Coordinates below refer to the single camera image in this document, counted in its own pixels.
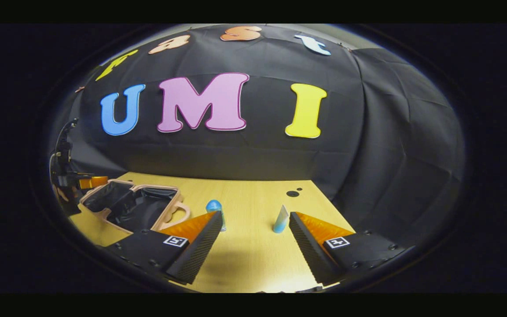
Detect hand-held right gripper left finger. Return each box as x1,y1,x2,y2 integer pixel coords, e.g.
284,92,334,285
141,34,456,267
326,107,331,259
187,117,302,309
104,210,224,285

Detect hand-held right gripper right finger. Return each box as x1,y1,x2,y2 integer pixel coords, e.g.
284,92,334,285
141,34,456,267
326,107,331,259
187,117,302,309
289,211,415,287

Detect beige hard-shell suitcase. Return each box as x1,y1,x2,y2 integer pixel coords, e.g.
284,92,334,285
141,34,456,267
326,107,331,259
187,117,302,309
79,178,191,236

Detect pale blue cosmetic tube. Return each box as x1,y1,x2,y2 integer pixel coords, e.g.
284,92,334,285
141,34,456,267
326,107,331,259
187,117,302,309
273,205,289,234

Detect blue spray bottle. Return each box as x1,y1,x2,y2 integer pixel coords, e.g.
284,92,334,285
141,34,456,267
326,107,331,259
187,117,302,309
206,199,227,232

